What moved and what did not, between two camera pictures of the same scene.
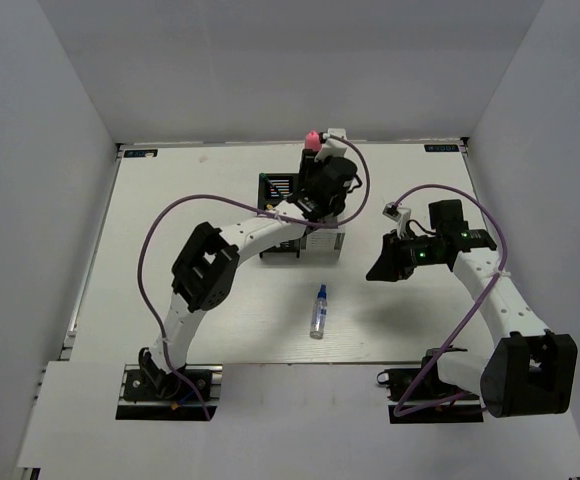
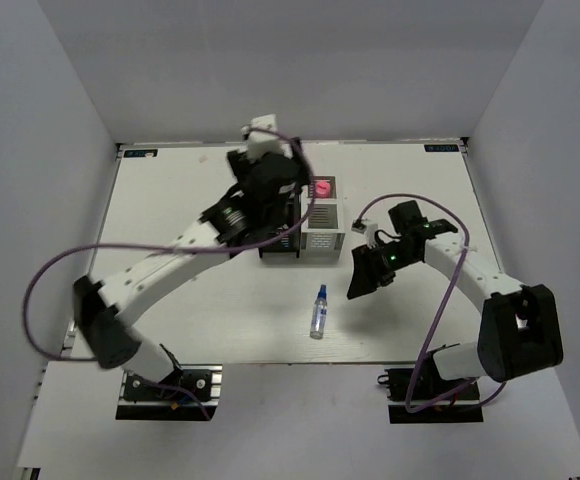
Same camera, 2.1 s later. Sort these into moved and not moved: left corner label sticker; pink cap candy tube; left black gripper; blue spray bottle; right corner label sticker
Moved: pink cap candy tube; left black gripper
Not moved: blue spray bottle; left corner label sticker; right corner label sticker
